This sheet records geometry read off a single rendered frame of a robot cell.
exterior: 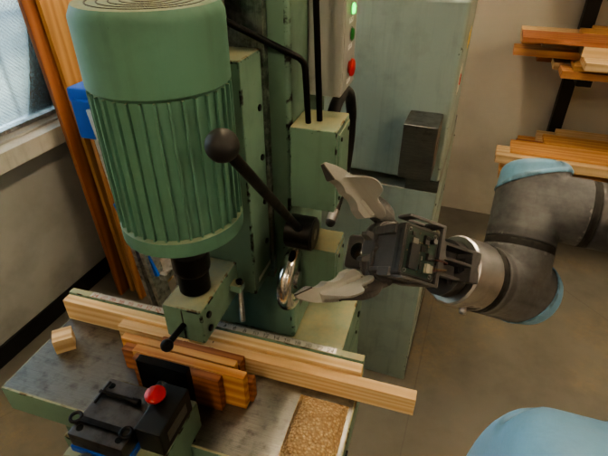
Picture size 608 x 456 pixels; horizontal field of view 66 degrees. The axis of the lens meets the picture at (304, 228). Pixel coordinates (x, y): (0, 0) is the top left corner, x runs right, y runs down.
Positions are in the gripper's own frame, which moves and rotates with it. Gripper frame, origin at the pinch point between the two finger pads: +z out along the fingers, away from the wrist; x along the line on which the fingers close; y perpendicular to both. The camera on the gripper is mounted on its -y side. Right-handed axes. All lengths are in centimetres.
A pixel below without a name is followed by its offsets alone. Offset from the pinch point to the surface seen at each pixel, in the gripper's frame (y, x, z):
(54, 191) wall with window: -186, -21, 30
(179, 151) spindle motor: -9.6, -6.4, 13.4
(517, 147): -105, -91, -157
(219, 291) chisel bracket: -30.8, 8.4, -2.3
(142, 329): -47, 18, 5
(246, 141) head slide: -19.3, -13.9, 2.8
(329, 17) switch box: -15.8, -36.9, -4.6
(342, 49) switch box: -17.1, -33.8, -8.6
